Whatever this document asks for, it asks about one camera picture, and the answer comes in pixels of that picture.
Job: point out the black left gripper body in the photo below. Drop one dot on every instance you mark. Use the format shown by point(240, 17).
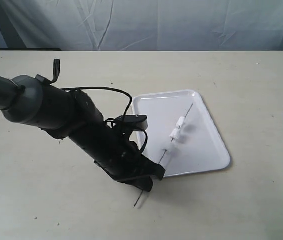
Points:
point(112, 150)

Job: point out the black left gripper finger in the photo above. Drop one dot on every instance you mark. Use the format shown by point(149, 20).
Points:
point(142, 183)
point(153, 170)

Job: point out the white marshmallow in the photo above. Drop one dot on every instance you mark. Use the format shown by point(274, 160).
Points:
point(180, 122)
point(175, 134)
point(168, 149)

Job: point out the thin metal skewer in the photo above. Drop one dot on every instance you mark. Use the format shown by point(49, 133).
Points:
point(171, 141)

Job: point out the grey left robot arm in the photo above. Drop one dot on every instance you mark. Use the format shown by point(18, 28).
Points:
point(71, 113)

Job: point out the white plastic tray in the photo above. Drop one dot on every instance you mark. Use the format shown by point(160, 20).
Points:
point(200, 147)

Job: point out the white backdrop cloth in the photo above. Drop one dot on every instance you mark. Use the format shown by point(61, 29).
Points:
point(142, 25)

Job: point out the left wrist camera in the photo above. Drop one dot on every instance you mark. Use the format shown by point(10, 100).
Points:
point(135, 123)

